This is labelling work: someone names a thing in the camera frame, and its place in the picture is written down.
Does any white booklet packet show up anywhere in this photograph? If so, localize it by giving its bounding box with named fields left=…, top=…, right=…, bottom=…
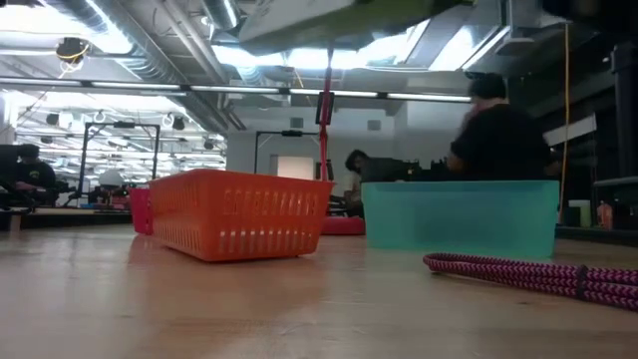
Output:
left=237, top=0, right=475, bottom=57

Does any purple small tool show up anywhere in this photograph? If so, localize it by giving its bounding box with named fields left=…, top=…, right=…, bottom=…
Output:
left=422, top=252, right=638, bottom=313

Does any person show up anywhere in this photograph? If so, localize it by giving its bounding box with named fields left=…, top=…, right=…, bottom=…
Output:
left=12, top=143, right=57, bottom=206
left=341, top=149, right=373, bottom=219
left=446, top=73, right=554, bottom=181

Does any red desk lamp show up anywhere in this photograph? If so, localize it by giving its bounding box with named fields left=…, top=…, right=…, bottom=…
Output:
left=316, top=47, right=367, bottom=236

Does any orange plastic basket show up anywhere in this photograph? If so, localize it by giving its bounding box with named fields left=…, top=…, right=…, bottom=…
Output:
left=148, top=168, right=334, bottom=263

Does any long linear ceiling light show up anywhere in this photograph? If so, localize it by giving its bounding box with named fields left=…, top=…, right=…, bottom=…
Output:
left=0, top=75, right=473, bottom=105

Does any red plastic basket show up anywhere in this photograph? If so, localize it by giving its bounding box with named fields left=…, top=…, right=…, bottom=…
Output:
left=128, top=186, right=155, bottom=235

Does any white dome object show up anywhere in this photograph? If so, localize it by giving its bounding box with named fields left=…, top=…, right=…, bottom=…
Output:
left=98, top=169, right=125, bottom=189

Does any white container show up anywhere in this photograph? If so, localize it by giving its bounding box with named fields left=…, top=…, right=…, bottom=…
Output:
left=567, top=198, right=592, bottom=228

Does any orange bottle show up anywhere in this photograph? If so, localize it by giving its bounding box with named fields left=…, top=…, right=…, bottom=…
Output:
left=596, top=200, right=614, bottom=230

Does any grey horizontal bar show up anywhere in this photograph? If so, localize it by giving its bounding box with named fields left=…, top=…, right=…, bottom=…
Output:
left=592, top=175, right=638, bottom=188

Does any black background monitor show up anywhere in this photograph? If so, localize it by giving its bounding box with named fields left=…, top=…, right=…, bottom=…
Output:
left=0, top=144, right=20, bottom=185

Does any black background rig frame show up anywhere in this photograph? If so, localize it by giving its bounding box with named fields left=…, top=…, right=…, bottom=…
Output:
left=77, top=121, right=161, bottom=200
left=252, top=129, right=320, bottom=175

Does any yellow hanging cable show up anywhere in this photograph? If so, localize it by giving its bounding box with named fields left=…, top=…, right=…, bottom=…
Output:
left=556, top=22, right=572, bottom=223

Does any black ceiling dome camera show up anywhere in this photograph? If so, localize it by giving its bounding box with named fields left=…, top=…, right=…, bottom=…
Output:
left=54, top=37, right=91, bottom=65

